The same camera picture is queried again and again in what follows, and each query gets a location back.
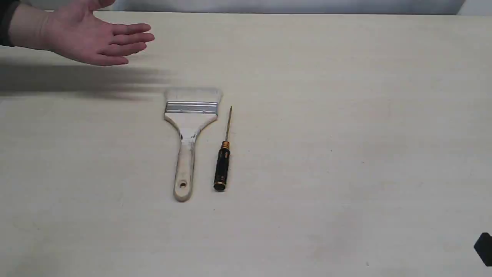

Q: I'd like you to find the person's forearm, dark sleeve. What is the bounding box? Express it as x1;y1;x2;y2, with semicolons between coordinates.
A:
0;0;50;50

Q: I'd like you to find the black gold precision screwdriver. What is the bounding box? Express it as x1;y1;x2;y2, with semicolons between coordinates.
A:
214;106;233;192

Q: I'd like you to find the wide wooden paint brush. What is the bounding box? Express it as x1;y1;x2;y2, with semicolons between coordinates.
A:
164;87;223;203

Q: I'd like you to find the person's open bare hand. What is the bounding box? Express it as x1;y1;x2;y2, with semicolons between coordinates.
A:
42;0;155;66

